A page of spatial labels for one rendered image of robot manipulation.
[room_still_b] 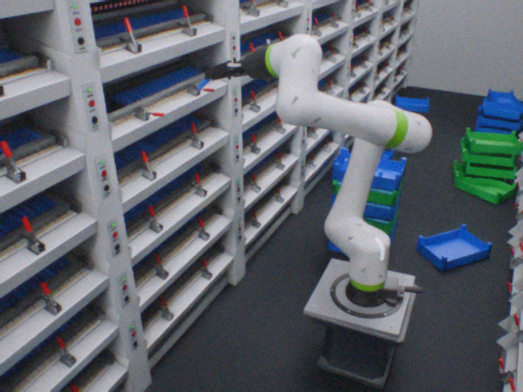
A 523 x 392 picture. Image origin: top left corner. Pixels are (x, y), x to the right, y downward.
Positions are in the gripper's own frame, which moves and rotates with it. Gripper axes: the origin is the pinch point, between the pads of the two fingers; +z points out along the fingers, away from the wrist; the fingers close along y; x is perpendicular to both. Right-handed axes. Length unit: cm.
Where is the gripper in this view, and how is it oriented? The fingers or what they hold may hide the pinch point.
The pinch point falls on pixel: (216, 73)
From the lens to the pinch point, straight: 155.2
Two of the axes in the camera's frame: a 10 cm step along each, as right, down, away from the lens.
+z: -7.1, -0.4, 7.0
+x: 0.1, 10.0, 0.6
